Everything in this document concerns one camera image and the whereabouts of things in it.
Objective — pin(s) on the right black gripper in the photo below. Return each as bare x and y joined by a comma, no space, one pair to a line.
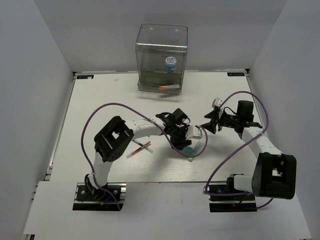
211,126

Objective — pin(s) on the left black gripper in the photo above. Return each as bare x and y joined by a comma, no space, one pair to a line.
178,143

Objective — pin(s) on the blue highlighter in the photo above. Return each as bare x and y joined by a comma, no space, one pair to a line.
188,150

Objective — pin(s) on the green highlighter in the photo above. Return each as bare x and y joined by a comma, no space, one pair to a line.
194,151

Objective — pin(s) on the orange cap highlighter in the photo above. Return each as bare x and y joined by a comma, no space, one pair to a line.
168,87

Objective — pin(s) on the blue cleaning gel jar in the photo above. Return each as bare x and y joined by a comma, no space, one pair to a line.
170,63

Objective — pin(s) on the clear drawer organizer box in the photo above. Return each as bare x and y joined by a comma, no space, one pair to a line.
152,71

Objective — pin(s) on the clear acrylic organizer lid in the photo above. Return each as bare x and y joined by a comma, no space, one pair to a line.
173,37

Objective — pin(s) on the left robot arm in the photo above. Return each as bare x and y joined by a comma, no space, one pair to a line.
113,139

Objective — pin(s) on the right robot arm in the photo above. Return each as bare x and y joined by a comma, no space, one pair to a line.
274,175

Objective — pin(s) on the green ink gel pen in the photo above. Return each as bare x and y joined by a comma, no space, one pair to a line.
144,146

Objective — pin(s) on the red ink gel pen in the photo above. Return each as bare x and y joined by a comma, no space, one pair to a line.
134,152

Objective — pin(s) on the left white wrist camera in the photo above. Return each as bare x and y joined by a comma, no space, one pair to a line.
194,132

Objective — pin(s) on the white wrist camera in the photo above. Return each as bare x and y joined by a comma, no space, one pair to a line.
194,132
217,105

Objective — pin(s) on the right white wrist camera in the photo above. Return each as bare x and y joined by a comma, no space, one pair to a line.
217,105

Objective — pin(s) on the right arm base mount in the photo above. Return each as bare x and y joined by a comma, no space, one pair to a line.
223,202

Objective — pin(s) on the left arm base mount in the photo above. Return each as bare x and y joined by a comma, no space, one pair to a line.
88,198

